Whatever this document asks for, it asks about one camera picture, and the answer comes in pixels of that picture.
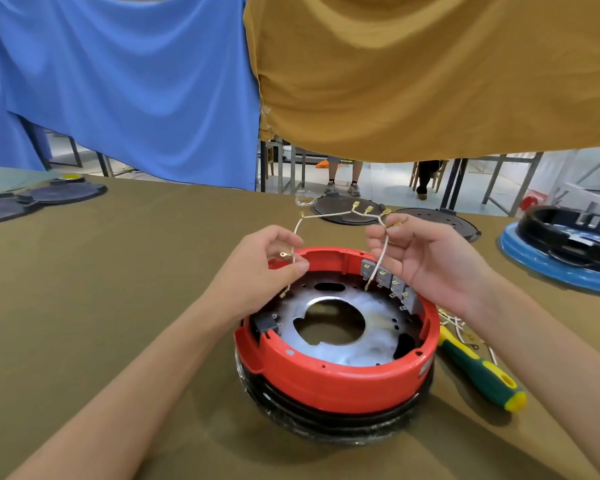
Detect mustard hanging cloth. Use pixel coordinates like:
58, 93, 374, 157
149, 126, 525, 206
243, 0, 600, 164

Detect red round object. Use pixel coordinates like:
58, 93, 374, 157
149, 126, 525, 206
519, 190, 549, 212

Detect blue hanging cloth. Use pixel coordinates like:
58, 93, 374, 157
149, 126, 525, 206
0, 0, 261, 192

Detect dark metal rack frame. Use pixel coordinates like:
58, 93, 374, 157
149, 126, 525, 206
258, 137, 331, 193

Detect red cooker base housing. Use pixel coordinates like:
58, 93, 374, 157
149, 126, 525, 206
233, 246, 441, 415

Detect olive table cloth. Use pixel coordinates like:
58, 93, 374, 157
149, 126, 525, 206
0, 175, 600, 480

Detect person's right forearm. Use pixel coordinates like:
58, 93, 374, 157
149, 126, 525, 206
461, 265, 600, 480

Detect green yellow screwdriver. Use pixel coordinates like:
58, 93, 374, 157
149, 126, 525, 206
437, 325, 528, 414

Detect white wire harness brass terminals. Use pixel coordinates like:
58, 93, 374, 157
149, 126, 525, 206
279, 201, 404, 299

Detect black cooker base housing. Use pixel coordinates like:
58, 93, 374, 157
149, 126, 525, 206
517, 205, 600, 277

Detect grey metal table frame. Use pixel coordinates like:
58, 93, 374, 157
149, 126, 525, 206
467, 152, 545, 218

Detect blue cooker base ring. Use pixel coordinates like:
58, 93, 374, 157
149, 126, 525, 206
497, 222, 600, 297

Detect black round bottom plate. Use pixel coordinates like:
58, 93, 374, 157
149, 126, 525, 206
0, 197, 41, 227
310, 196, 387, 226
17, 181, 109, 206
395, 208, 482, 243

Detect wooden chair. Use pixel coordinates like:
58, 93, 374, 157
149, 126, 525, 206
408, 160, 449, 193

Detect black metal table leg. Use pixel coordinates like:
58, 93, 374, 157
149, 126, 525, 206
439, 158, 469, 211

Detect person's right hand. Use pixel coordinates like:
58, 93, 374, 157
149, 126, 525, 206
365, 213, 489, 316

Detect loose white wires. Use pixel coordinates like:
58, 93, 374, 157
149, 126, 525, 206
437, 307, 499, 366

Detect white box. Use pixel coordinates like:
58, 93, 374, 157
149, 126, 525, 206
549, 182, 600, 221

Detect person's left forearm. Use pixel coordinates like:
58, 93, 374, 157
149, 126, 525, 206
5, 287, 247, 480

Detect person's left hand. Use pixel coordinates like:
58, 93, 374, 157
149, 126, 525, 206
207, 225, 311, 324

